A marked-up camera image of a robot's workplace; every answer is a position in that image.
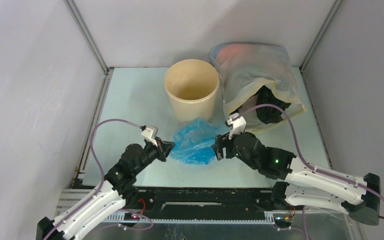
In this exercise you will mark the large translucent storage bag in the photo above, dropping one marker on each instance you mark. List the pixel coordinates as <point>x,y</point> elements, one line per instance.
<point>257,81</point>

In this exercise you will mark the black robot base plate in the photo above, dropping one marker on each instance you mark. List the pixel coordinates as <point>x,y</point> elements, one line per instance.
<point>204,202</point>

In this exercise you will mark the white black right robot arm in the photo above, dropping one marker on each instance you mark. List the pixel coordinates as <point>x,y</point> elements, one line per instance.
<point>303,184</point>

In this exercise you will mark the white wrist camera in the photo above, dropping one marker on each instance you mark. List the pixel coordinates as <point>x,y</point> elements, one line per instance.
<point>237,125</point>
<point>149,133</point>

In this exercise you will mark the aluminium corner frame rail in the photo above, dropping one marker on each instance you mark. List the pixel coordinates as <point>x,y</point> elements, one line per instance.
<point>87,35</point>
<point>320,34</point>

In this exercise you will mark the cream plastic trash bin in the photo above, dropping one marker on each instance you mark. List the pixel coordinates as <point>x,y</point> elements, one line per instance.
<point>191,86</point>

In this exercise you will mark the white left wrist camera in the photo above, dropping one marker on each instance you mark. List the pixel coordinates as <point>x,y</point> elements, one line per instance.
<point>149,133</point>

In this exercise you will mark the aluminium corner frame rail right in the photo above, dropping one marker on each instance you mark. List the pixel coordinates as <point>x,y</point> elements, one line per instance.
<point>320,34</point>

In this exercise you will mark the blue plastic trash bag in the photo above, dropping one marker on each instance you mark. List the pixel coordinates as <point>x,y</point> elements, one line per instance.
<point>193,142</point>

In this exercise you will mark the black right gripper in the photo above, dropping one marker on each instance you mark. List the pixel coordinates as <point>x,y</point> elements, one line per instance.
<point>225,148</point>

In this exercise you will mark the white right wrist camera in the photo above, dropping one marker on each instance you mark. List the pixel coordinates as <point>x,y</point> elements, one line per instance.
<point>237,125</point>

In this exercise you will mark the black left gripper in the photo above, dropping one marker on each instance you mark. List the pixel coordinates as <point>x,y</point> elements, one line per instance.
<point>163,149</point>

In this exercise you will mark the aluminium corner frame rail left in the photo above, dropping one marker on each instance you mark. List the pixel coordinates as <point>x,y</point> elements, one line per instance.
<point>87,35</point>

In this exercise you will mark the grey slotted cable duct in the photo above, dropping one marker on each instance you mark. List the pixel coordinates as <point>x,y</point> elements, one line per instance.
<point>121,217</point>

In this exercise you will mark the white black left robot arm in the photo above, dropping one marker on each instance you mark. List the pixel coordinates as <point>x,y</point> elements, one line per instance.
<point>113,193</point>

